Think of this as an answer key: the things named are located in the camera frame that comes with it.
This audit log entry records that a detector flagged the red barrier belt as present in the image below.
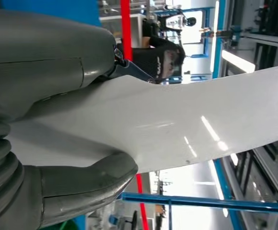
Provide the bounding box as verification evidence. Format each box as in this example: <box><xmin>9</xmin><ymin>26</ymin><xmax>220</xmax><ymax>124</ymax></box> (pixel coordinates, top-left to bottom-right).
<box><xmin>119</xmin><ymin>0</ymin><xmax>150</xmax><ymax>230</ymax></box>

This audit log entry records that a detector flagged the person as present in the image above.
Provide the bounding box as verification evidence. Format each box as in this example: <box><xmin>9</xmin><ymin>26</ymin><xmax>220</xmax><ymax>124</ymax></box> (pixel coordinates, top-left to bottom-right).
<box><xmin>115</xmin><ymin>19</ymin><xmax>186</xmax><ymax>85</ymax></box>

